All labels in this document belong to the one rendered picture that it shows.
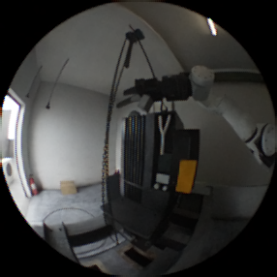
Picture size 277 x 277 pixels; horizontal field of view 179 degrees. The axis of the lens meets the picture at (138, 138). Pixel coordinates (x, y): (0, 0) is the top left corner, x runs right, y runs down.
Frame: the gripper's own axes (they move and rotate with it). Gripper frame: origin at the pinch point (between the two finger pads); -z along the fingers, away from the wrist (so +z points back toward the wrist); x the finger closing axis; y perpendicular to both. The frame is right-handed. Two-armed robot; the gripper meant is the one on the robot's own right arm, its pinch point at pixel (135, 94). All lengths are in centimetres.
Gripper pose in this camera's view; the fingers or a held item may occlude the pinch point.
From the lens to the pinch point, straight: 33.4
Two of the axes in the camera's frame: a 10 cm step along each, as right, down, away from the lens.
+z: 9.0, -0.1, -4.4
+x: 4.4, 0.7, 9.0
